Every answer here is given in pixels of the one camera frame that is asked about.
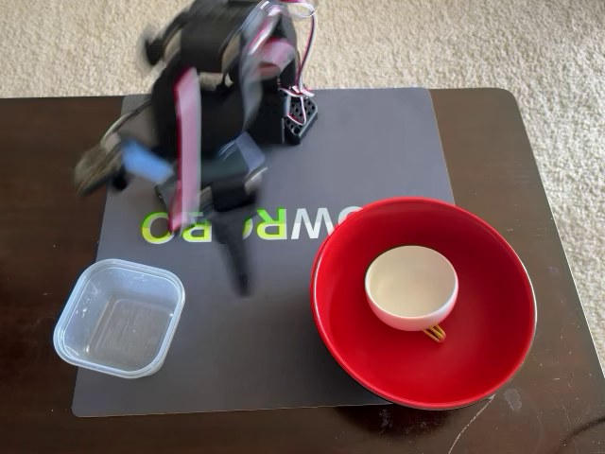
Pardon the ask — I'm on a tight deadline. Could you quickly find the grey mat with WOWROBO print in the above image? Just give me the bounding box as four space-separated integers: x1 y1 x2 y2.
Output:
71 88 456 418

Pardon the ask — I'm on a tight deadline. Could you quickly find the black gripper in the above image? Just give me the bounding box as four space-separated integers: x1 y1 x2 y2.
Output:
202 134 267 298

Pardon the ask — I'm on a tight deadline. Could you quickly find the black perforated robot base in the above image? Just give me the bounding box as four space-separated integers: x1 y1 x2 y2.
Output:
264 18 319 146

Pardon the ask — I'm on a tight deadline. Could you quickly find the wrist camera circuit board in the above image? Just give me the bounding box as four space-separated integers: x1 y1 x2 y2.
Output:
73 141 129 198

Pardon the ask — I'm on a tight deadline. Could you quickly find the small blue plastic block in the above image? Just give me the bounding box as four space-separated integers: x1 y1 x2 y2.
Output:
123 144 172 183

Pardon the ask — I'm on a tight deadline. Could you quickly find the red bowl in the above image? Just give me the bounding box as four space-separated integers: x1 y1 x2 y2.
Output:
310 197 538 410

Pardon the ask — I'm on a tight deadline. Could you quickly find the small white bowl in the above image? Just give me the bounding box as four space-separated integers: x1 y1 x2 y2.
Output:
364 244 459 332

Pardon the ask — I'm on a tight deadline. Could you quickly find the red white black servo cable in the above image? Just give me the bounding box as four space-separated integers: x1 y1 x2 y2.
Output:
278 0 318 98
167 68 202 231

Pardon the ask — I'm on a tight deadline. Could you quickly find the clear plastic container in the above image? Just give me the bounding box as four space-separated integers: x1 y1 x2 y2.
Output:
53 257 186 379

